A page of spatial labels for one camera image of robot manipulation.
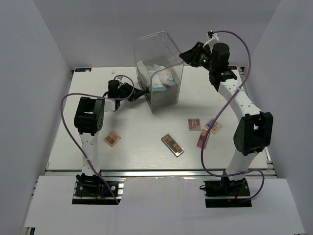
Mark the clear acrylic makeup organizer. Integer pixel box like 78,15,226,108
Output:
133,31,184,113

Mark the aluminium front rail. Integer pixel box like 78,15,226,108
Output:
45,169,277,178

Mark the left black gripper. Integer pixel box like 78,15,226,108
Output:
117,83,145,102

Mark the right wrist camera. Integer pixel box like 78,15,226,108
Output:
205,30,220,47

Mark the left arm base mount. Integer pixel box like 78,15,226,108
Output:
72,174,121,205

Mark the pink blush palette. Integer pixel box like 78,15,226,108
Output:
197,129,210,149

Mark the cotton pad pack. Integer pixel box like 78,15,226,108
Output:
152,70,176,92
136,61,164,77

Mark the colourful eyeshadow palette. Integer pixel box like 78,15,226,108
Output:
205,118,223,134

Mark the left blue table label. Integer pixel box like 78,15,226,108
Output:
74,68,91,72

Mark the aluminium right side rail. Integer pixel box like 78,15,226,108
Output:
234,73,273,172

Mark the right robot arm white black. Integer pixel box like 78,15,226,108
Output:
179,42,273,195

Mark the long brown eyeshadow palette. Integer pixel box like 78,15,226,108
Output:
161,134,184,157

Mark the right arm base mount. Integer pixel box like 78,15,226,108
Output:
199,180,252,208

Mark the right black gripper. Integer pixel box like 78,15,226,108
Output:
178,43,215,72

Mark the nine pan pink palette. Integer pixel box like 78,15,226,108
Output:
188,118,201,131

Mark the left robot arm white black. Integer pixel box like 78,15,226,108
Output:
74,79,145,179

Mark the aluminium rail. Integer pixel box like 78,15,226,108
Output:
45,169,277,178
234,73,273,172

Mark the square brown eyeshadow palette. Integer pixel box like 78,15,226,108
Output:
103,131,121,147

